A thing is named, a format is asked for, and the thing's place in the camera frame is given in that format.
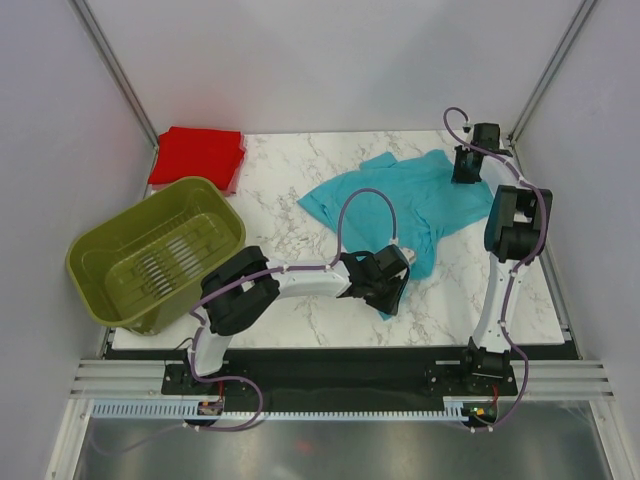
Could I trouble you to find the right aluminium frame post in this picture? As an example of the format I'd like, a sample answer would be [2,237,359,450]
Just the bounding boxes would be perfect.
[506,0,600,148]

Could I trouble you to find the folded red t shirt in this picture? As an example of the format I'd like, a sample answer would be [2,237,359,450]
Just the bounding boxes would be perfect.
[148,126,246,196]

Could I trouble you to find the white slotted cable duct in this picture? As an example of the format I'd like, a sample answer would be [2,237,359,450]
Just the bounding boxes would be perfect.
[89,396,493,422]

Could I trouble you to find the teal t shirt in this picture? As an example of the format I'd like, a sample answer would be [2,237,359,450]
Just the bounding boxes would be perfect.
[297,148,495,323]

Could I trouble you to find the aluminium frame post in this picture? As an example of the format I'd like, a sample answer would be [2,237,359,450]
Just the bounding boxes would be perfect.
[69,0,162,148]
[506,0,600,148]

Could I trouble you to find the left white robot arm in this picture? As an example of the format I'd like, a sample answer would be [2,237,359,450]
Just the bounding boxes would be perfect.
[184,243,416,393]

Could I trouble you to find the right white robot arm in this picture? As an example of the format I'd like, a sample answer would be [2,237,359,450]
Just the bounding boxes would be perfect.
[452,123,553,395]

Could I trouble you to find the aluminium rail profile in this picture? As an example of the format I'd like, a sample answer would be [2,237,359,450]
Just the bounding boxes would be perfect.
[70,360,165,399]

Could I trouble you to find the left aluminium frame post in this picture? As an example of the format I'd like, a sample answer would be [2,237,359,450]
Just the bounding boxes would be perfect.
[69,0,162,148]

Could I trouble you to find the olive green plastic basket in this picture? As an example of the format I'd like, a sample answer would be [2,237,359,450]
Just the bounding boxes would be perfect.
[66,177,246,336]

